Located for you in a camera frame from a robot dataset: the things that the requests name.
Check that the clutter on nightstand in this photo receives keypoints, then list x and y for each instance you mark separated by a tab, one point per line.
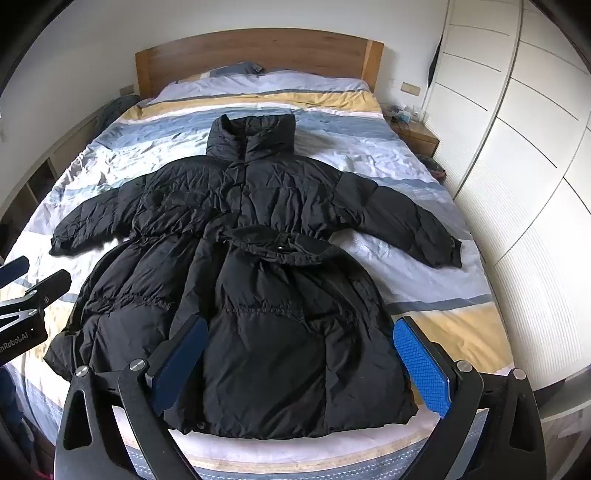
406	113

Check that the low open shelf unit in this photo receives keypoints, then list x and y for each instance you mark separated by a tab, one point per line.
41	180

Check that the striped bed duvet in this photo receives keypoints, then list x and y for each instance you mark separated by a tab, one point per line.
369	157

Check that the wooden nightstand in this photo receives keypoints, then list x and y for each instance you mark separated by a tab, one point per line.
418	136

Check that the blue grey pillow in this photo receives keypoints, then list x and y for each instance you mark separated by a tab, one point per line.
240	68

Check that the small trash bin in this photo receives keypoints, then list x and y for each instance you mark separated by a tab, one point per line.
437	170

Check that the black puffer coat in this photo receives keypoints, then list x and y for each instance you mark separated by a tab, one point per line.
258	300

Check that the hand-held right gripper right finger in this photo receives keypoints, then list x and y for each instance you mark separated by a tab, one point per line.
422	369

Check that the dark clothes pile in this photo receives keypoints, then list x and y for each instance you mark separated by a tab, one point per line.
115	113

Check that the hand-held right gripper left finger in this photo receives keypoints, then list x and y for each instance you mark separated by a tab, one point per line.
180	364

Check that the wall socket plate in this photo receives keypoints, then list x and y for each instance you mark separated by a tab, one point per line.
411	88
127	89

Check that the wooden headboard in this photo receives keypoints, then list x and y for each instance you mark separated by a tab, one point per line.
258	55

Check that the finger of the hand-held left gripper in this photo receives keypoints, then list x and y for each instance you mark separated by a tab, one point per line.
46	287
14	271

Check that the white wardrobe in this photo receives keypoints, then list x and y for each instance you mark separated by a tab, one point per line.
521	138

